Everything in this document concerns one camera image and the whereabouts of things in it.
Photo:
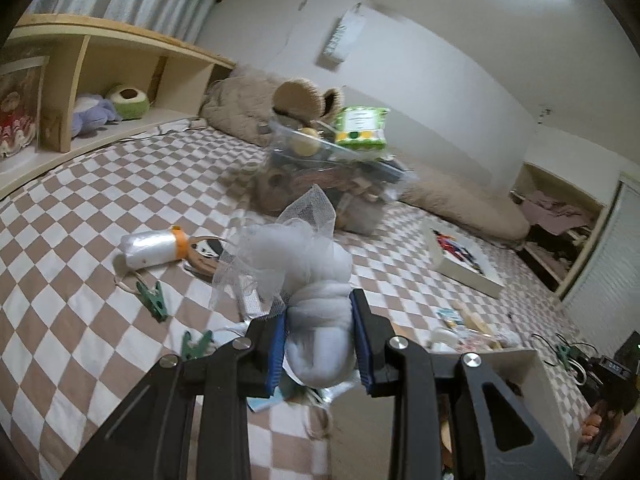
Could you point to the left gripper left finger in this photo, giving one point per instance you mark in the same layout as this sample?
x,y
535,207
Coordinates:
x,y
188,413

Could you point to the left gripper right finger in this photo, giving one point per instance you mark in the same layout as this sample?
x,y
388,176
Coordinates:
x,y
393,366

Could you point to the white mesh bath puff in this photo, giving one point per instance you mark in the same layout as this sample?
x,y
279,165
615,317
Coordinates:
x,y
294,266

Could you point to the plastic film roll orange end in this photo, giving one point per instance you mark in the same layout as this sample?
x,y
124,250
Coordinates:
x,y
154,248

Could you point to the green clothespin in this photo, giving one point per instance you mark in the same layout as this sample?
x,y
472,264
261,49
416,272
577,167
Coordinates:
x,y
153,300
195,349

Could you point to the large white cardboard box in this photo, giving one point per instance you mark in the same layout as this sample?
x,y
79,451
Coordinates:
x,y
520,389

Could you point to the flat white tray box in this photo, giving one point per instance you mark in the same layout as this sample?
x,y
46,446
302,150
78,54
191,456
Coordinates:
x,y
460,259

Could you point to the wooden tag with face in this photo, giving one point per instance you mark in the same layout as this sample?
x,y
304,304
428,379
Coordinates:
x,y
203,256

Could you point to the wooden closet shelf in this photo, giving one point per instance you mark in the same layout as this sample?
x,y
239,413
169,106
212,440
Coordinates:
x,y
564,225

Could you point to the clear plastic storage bin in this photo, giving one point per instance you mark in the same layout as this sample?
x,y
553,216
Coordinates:
x,y
359,186

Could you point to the green wet wipes pack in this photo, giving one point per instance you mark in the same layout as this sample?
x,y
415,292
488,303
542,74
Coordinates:
x,y
361,128

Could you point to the beige duvet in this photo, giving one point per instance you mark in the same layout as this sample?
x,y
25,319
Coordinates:
x,y
242,104

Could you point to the green round plush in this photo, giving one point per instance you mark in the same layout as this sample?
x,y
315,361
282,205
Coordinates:
x,y
129,102

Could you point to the wooden headboard shelf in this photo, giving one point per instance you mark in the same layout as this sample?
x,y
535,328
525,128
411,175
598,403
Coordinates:
x,y
91,56

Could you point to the doll in display case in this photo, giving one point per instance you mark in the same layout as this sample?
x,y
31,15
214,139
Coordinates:
x,y
20,100

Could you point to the white hanging wall pouch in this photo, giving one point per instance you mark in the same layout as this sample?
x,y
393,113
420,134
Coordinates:
x,y
344,36

